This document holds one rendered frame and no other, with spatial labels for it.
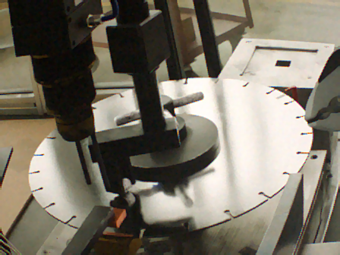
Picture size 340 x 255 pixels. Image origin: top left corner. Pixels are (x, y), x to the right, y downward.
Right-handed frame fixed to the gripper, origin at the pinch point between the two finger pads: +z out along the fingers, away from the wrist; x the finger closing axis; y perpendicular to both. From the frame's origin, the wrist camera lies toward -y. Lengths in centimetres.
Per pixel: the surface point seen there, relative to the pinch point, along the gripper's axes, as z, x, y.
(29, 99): 75, 25, 34
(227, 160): 11.8, 1.4, -0.6
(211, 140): 13.6, 3.7, 1.2
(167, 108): 14.3, 9.0, -0.3
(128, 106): 26.2, 11.3, 7.3
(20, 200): 60, 11, 6
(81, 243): 12.6, 5.1, -21.4
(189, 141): 15.1, 4.9, 0.1
